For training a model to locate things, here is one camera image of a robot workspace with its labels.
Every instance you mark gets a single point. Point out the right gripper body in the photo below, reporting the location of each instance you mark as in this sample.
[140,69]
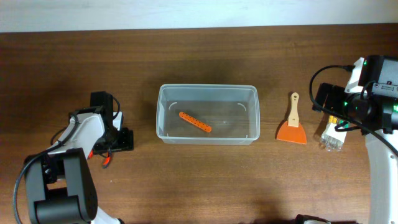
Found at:
[337,101]

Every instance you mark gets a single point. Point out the clear case of screwdriver bits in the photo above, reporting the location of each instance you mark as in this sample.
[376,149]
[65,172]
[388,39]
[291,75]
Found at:
[330,139]

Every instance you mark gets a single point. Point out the orange socket holder strip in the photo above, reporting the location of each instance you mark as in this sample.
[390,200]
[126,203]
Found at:
[198,124]

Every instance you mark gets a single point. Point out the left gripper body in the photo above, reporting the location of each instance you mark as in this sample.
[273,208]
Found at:
[116,140]

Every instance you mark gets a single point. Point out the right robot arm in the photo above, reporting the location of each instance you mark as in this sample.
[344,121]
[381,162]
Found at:
[369,103]

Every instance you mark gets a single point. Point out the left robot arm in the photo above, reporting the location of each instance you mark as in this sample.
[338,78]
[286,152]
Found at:
[58,182]

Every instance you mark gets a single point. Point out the orange handled pliers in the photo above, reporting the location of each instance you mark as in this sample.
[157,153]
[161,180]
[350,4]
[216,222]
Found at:
[106,156]

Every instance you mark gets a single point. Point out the orange scraper wooden handle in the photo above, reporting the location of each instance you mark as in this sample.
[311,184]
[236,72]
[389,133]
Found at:
[291,129]

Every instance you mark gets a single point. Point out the clear plastic container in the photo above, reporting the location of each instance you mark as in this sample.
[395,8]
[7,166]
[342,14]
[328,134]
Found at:
[232,111]

